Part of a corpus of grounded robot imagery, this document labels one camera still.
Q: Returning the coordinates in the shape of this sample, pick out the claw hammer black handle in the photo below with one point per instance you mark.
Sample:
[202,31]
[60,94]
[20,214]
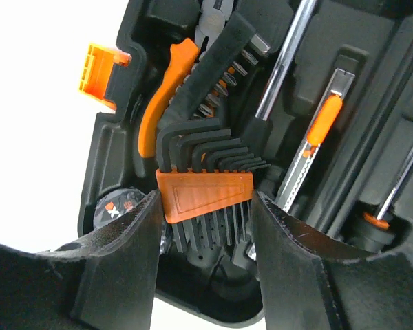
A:
[256,133]

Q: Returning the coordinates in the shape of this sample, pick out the black bit holder strip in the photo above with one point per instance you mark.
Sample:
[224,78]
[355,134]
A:
[202,91]

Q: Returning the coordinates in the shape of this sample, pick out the tape measure in case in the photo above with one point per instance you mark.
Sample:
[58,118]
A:
[116,204]

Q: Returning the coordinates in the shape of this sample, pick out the orange handled pliers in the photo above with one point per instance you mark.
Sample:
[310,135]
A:
[213,16]

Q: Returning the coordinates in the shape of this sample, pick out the black plastic tool case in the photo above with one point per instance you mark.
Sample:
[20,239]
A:
[357,162]

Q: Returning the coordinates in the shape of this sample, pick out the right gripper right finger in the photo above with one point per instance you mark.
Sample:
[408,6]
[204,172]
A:
[310,281]

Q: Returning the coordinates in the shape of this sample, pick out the orange screwdriver in case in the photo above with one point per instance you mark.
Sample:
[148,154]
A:
[366,233]

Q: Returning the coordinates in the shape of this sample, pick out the utility knife in case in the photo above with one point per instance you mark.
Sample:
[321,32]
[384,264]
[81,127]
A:
[324,117]

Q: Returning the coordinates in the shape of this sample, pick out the chrome extension bar in case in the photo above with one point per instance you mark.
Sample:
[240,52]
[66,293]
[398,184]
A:
[396,184]

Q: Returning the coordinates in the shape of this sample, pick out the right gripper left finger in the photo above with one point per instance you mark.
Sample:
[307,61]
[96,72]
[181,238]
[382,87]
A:
[104,280]

